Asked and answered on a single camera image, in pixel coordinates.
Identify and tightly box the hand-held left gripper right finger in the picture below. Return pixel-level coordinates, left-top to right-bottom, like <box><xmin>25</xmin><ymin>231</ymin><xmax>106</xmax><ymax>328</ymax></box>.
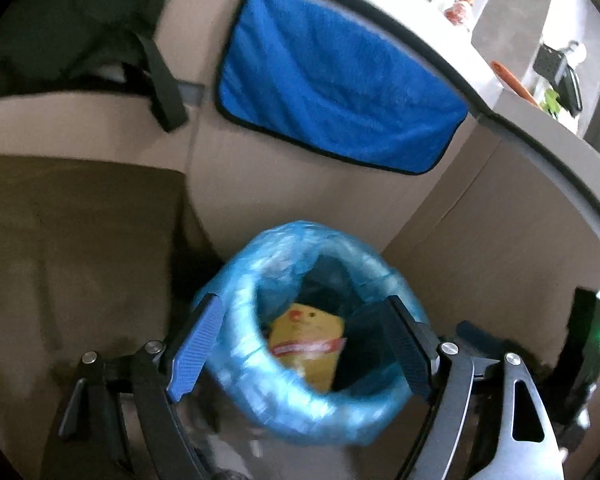
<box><xmin>382</xmin><ymin>295</ymin><xmax>566</xmax><ymax>480</ymax></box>

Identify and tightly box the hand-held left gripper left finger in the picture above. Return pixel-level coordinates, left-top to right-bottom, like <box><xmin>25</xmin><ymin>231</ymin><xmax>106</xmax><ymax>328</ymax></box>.
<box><xmin>57</xmin><ymin>294</ymin><xmax>224</xmax><ymax>480</ymax></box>

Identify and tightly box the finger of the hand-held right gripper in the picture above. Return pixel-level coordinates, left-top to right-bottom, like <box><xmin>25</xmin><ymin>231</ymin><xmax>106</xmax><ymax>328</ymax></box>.
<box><xmin>455</xmin><ymin>320</ymin><xmax>503</xmax><ymax>361</ymax></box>

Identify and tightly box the yellow snack packet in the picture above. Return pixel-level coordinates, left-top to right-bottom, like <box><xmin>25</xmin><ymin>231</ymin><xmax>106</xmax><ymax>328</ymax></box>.
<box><xmin>267</xmin><ymin>302</ymin><xmax>347</xmax><ymax>393</ymax></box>

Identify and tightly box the black dish rack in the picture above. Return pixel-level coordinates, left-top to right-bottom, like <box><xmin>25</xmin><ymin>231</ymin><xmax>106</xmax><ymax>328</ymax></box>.
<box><xmin>557</xmin><ymin>67</ymin><xmax>584</xmax><ymax>118</ymax></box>

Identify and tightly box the orange plastic item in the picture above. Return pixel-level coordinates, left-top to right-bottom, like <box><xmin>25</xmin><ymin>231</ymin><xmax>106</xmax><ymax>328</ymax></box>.
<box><xmin>491</xmin><ymin>61</ymin><xmax>537</xmax><ymax>107</ymax></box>

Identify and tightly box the black utensil holder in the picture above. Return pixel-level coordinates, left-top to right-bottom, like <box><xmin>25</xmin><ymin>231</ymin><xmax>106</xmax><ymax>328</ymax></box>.
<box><xmin>532</xmin><ymin>42</ymin><xmax>568</xmax><ymax>81</ymax></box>

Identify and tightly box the blue towel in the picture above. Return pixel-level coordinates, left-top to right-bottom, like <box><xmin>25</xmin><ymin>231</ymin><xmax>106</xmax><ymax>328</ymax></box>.
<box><xmin>215</xmin><ymin>0</ymin><xmax>468</xmax><ymax>177</ymax></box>

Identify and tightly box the red label plastic bottle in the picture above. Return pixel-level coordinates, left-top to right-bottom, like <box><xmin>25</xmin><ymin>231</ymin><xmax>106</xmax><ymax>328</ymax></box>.
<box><xmin>444</xmin><ymin>0</ymin><xmax>476</xmax><ymax>28</ymax></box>

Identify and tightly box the black fabric bag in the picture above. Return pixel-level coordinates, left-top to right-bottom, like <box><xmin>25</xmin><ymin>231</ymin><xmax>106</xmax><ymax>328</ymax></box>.
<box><xmin>0</xmin><ymin>0</ymin><xmax>190</xmax><ymax>133</ymax></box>

